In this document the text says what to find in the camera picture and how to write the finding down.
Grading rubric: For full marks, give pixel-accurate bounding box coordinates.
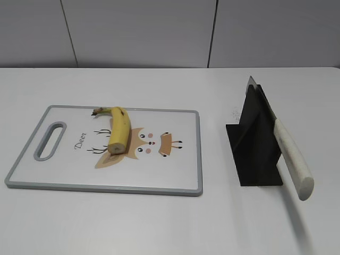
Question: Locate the yellow banana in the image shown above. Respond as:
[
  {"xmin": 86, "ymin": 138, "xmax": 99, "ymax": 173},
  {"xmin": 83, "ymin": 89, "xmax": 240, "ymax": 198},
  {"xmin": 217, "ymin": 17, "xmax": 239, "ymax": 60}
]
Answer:
[{"xmin": 91, "ymin": 107, "xmax": 131, "ymax": 155}]

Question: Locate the white handled knife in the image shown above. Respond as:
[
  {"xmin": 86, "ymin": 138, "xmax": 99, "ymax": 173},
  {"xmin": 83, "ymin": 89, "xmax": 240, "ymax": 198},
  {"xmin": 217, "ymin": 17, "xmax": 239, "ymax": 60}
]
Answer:
[{"xmin": 247, "ymin": 76, "xmax": 315, "ymax": 201}]

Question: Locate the black knife stand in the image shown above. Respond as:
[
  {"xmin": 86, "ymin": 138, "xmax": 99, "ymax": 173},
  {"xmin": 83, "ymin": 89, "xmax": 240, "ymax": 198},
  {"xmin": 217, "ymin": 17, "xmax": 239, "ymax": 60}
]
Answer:
[{"xmin": 226, "ymin": 85, "xmax": 283, "ymax": 186}]

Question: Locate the white deer cutting board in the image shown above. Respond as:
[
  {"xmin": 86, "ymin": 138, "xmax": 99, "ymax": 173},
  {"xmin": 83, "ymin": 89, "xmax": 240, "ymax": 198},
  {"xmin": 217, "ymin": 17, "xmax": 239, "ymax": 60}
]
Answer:
[{"xmin": 5, "ymin": 105, "xmax": 203, "ymax": 197}]

